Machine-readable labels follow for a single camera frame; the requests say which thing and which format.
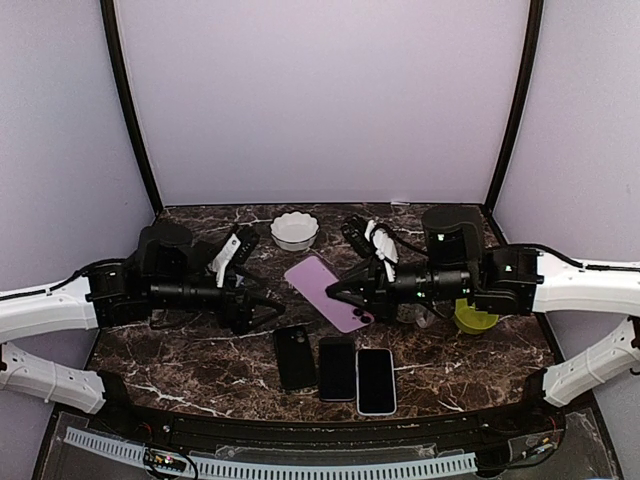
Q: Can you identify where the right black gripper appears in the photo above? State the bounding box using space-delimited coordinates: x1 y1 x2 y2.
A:
326 255 474 325

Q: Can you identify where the purple smartphone dark screen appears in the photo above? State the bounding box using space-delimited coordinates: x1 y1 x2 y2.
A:
318 337 356 402

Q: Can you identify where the light blue smartphone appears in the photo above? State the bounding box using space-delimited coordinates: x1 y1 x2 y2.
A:
356 349 397 416

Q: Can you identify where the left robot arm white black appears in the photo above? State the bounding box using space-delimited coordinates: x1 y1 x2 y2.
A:
1 223 285 436

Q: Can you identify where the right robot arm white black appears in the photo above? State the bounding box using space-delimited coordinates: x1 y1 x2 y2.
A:
326 205 639 434

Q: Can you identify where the white fluted ceramic bowl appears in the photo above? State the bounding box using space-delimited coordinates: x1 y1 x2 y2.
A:
270 211 320 252

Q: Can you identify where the white patterned mug yellow inside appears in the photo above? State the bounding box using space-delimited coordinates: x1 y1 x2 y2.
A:
396 304 438 329

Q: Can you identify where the lime green bowl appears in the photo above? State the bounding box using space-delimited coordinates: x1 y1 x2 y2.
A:
453 299 499 335

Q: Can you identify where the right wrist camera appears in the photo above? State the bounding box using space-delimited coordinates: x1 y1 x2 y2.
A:
340 215 399 283

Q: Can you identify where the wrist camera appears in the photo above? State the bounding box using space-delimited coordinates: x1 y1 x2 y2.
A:
340 215 399 283
207 225 260 288

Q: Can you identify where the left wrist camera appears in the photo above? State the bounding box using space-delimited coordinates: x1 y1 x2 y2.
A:
207 225 260 288

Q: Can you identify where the black front rail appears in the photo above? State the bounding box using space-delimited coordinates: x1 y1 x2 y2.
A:
131 406 525 449

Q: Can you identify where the white slotted cable duct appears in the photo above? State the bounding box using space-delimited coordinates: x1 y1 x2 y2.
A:
63 427 478 479

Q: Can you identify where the left black frame post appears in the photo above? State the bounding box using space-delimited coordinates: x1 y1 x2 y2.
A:
100 0 164 217

